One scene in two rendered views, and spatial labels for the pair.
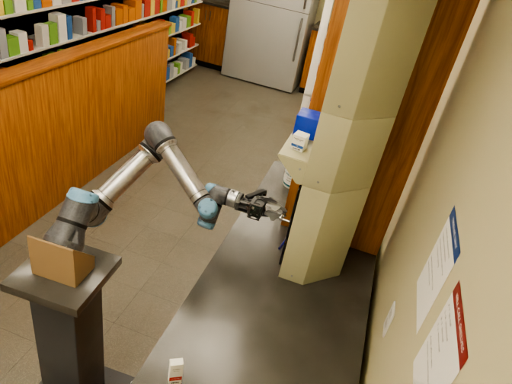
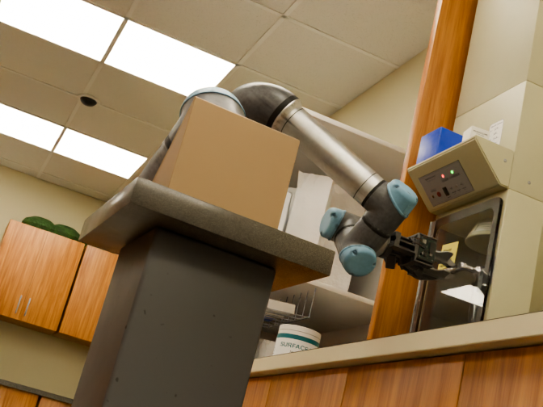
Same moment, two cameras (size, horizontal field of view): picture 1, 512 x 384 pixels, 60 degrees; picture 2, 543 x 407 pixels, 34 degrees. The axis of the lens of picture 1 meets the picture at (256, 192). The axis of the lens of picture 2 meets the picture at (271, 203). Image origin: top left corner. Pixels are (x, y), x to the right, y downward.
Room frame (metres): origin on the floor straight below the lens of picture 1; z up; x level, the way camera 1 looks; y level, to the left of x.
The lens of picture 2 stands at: (0.03, 1.28, 0.56)
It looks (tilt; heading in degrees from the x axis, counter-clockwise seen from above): 19 degrees up; 330
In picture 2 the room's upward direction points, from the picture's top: 15 degrees clockwise
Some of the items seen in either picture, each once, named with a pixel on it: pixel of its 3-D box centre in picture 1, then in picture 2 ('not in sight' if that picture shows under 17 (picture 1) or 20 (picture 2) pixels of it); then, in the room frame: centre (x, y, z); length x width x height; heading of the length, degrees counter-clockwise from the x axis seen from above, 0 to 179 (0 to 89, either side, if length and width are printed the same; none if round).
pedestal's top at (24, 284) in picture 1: (65, 273); (199, 245); (1.25, 0.68, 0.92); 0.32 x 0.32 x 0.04; 81
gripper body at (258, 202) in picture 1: (251, 205); (406, 249); (1.56, 0.01, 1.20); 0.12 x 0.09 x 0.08; 78
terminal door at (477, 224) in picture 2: (297, 210); (452, 282); (1.60, -0.19, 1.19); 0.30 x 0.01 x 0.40; 168
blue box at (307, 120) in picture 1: (308, 123); (444, 153); (1.69, -0.16, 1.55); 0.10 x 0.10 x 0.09; 78
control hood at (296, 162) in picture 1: (299, 152); (454, 177); (1.61, -0.14, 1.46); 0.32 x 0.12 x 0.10; 168
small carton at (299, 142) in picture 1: (299, 141); (474, 142); (1.55, -0.13, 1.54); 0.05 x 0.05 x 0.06; 69
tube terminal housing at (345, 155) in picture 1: (334, 193); (504, 249); (1.58, -0.32, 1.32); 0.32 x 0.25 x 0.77; 168
